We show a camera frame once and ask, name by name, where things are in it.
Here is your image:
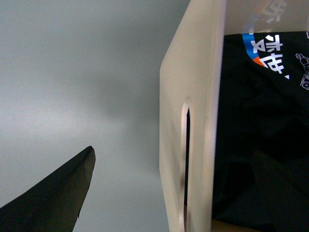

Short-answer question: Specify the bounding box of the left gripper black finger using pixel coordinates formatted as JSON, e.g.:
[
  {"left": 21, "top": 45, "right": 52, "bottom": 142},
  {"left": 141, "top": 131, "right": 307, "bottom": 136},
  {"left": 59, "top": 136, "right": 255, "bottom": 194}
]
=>
[{"left": 0, "top": 146, "right": 95, "bottom": 232}]

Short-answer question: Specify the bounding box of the cream plastic laundry hamper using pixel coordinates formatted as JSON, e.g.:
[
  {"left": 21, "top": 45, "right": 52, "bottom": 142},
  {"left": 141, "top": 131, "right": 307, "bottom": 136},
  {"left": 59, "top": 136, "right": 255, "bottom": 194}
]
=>
[{"left": 159, "top": 0, "right": 309, "bottom": 232}]

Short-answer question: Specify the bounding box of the black printed t-shirt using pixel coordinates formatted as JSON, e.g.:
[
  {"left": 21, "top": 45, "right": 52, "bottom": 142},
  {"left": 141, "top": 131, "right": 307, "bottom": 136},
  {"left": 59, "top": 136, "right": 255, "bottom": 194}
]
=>
[{"left": 212, "top": 31, "right": 309, "bottom": 232}]

